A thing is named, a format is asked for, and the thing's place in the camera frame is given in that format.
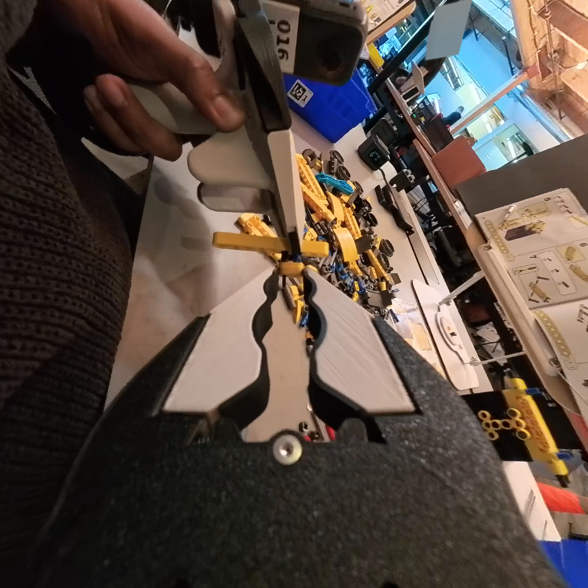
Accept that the instruction booklet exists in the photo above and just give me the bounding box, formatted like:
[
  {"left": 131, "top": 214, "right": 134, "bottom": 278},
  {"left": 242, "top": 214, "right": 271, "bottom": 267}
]
[{"left": 473, "top": 187, "right": 588, "bottom": 382}]

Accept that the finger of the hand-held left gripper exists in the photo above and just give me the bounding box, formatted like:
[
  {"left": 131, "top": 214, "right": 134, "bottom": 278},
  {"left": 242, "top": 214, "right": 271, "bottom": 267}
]
[{"left": 266, "top": 128, "right": 307, "bottom": 252}]

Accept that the black device with screen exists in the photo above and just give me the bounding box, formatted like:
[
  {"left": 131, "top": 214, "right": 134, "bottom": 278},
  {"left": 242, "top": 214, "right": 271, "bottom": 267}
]
[{"left": 357, "top": 133, "right": 391, "bottom": 168}]

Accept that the yellow toy beam with holes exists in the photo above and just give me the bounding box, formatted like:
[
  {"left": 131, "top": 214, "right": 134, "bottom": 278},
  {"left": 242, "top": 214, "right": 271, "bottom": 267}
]
[{"left": 212, "top": 231, "right": 330, "bottom": 259}]

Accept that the pile of toy building parts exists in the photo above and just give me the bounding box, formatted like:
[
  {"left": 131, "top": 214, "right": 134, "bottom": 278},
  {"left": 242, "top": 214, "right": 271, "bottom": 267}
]
[{"left": 236, "top": 149, "right": 401, "bottom": 324}]

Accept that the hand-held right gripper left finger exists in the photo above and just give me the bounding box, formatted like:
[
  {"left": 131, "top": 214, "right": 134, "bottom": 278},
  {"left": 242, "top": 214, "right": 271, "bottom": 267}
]
[{"left": 162, "top": 266, "right": 280, "bottom": 415}]

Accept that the small yellow connector black axle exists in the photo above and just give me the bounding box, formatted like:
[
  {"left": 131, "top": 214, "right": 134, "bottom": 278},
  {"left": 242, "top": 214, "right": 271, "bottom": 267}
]
[{"left": 277, "top": 260, "right": 306, "bottom": 299}]

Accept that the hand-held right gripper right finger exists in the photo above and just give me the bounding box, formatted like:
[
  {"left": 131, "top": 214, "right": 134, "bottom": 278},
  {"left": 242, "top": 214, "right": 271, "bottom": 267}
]
[{"left": 303, "top": 269, "right": 417, "bottom": 415}]

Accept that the white book stand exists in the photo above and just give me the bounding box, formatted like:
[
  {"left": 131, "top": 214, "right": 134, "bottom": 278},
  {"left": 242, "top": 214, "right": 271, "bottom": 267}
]
[{"left": 410, "top": 243, "right": 584, "bottom": 414}]

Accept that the blue plastic bin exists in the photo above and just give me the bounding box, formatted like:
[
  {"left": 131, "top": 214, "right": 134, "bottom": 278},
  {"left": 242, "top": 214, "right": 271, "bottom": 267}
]
[{"left": 282, "top": 69, "right": 378, "bottom": 144}]

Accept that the person's left hand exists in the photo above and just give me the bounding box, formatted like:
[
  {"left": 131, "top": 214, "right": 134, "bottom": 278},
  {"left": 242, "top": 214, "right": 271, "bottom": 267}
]
[{"left": 28, "top": 0, "right": 247, "bottom": 161}]

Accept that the printed toy box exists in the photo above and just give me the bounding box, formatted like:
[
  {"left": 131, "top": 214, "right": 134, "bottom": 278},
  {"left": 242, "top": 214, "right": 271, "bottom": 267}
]
[{"left": 464, "top": 377, "right": 588, "bottom": 588}]

